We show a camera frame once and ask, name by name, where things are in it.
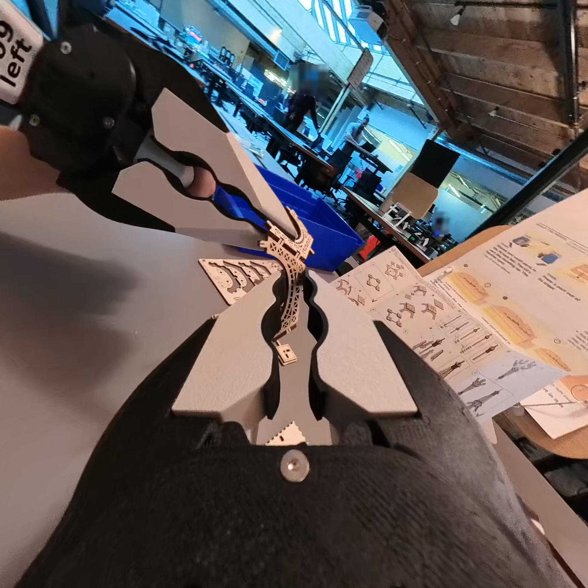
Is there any wooden square platform piece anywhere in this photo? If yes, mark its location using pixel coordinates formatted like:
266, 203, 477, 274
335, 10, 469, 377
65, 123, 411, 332
265, 422, 307, 447

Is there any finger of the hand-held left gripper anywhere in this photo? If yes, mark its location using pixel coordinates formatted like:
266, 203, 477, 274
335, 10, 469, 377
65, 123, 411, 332
111, 160, 269, 246
150, 87, 297, 236

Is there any wooden square frame piece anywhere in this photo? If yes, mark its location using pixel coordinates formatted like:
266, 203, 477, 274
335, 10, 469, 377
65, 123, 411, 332
273, 339, 298, 367

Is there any person's left hand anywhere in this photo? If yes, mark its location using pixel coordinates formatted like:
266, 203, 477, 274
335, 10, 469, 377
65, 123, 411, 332
188, 166, 217, 199

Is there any wooden tower base model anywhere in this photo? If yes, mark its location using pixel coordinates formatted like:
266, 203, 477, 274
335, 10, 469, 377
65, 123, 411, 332
258, 207, 316, 341

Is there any black stand with round disc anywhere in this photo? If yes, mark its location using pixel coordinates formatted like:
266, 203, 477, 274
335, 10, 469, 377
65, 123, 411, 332
459, 138, 588, 240

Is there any assembly diagram sheet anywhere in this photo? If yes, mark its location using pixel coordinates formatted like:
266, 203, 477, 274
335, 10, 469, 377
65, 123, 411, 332
330, 246, 572, 424

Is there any hanging sign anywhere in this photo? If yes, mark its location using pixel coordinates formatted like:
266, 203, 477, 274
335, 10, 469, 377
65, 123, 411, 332
347, 48, 374, 89

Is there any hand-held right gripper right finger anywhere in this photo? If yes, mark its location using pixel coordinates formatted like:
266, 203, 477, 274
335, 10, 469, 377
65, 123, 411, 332
305, 270, 419, 444

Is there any wooden sheet with arch cutouts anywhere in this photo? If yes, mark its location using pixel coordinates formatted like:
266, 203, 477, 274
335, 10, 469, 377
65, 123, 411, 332
198, 257, 284, 306

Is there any blue divided plastic bin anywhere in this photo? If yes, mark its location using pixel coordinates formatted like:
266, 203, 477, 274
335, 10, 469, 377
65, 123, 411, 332
210, 164, 367, 273

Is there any black monitor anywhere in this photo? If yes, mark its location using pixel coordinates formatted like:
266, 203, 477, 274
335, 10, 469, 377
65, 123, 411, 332
408, 139, 461, 190

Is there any large printed instruction sheet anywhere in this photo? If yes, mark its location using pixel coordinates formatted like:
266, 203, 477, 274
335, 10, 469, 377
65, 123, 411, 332
425, 188, 588, 441

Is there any tan panel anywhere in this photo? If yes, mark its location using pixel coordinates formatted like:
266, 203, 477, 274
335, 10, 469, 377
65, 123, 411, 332
390, 185, 440, 222

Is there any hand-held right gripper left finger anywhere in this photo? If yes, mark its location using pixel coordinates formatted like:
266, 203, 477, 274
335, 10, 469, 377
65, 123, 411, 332
170, 271, 285, 444

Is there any person's left forearm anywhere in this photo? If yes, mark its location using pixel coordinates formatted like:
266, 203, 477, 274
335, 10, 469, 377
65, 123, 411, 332
0, 128, 62, 200

